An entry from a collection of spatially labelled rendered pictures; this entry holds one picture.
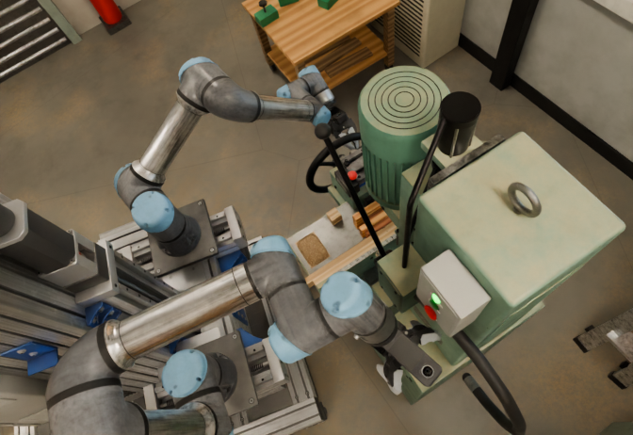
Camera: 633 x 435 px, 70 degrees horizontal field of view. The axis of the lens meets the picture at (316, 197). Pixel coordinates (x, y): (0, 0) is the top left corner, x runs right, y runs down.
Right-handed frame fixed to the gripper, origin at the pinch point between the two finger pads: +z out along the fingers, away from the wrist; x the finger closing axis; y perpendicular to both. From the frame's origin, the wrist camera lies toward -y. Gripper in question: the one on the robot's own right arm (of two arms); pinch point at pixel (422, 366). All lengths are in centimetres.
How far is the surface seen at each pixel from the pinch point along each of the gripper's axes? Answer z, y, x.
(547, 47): 69, 78, -163
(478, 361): -8.0, -11.5, -7.0
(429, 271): -30.4, -5.8, -11.3
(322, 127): -40, 28, -23
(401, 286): -15.9, 5.6, -9.1
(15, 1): -66, 334, -15
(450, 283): -28.9, -9.2, -11.7
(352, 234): 11, 47, -18
